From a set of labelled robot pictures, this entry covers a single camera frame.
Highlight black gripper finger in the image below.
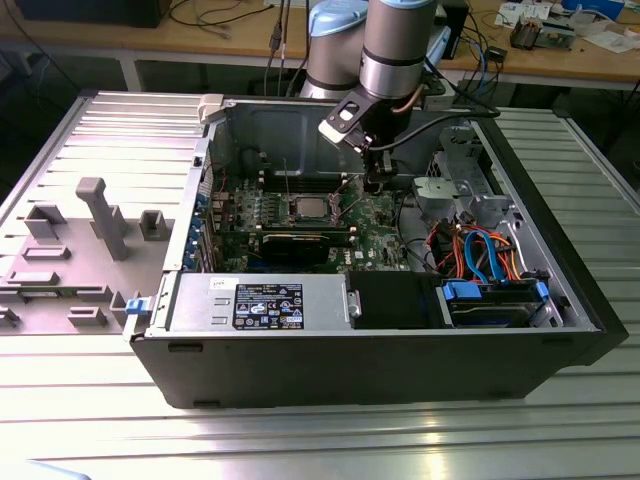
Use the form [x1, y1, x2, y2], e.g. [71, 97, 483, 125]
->
[363, 148, 399, 195]

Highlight metal socket cover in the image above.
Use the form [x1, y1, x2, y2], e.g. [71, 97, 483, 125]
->
[340, 174, 370, 222]

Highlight silver CPU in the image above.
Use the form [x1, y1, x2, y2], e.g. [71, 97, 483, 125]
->
[297, 198, 330, 217]

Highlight CPU socket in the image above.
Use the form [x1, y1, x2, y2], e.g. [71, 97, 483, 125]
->
[288, 192, 344, 224]

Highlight CPU cooler heat sink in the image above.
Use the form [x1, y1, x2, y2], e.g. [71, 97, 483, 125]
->
[509, 13, 545, 51]

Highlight green motherboard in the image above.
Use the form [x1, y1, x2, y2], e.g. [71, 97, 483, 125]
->
[209, 172, 416, 274]

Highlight RAM stick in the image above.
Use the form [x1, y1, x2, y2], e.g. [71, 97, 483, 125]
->
[262, 219, 351, 236]

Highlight black graphics card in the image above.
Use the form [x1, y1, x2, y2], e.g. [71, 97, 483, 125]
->
[259, 232, 331, 266]

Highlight silver metal drive cage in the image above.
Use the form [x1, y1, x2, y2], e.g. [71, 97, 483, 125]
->
[424, 124, 519, 231]

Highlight black tower box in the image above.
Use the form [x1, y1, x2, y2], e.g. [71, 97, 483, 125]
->
[442, 0, 471, 61]

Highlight black plastic shroud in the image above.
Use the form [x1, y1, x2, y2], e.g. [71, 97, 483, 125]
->
[347, 272, 444, 331]

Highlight white printed paper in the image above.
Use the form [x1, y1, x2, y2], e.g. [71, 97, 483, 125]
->
[494, 1, 527, 27]

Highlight beige case latch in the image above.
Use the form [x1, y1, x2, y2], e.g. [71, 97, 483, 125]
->
[197, 93, 225, 126]

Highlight hard disk blue carrier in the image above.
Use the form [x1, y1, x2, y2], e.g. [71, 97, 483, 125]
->
[439, 280, 551, 330]

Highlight grey electronic device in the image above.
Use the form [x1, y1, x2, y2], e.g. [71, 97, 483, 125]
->
[539, 20, 577, 52]

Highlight black PC case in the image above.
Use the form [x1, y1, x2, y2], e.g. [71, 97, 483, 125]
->
[122, 94, 630, 411]

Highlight silver power supply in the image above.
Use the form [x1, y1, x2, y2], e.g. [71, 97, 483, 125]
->
[167, 272, 351, 334]

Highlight blue box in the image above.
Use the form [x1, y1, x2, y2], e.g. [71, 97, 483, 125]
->
[562, 0, 626, 14]

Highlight white paper sheets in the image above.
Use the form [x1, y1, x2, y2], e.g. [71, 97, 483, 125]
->
[582, 18, 640, 56]

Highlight wooden desk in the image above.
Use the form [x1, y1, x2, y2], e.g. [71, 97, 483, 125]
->
[0, 0, 640, 94]

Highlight grey parts rack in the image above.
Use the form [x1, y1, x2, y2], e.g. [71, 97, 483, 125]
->
[0, 176, 177, 336]

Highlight copper coloured cable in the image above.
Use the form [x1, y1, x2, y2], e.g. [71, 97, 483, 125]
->
[391, 82, 427, 115]

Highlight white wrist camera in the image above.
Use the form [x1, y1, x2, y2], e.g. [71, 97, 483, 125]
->
[317, 92, 375, 151]

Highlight black wire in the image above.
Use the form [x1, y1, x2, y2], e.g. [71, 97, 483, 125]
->
[394, 187, 436, 274]

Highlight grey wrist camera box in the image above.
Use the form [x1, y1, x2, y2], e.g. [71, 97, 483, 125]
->
[422, 79, 460, 112]

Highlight black camera cable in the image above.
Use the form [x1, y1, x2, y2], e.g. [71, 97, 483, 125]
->
[372, 52, 502, 151]

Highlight blue network cable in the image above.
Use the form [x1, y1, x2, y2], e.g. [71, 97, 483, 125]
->
[476, 38, 495, 102]

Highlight grey hanging cable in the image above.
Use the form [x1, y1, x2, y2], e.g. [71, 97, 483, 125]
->
[277, 0, 294, 97]
[263, 0, 282, 97]

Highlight blue wire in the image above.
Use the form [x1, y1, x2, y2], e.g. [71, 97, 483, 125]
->
[463, 228, 505, 286]

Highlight orange wire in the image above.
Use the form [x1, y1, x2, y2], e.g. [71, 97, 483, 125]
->
[449, 227, 526, 282]

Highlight thin black cable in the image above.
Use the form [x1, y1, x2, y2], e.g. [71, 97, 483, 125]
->
[169, 0, 246, 41]

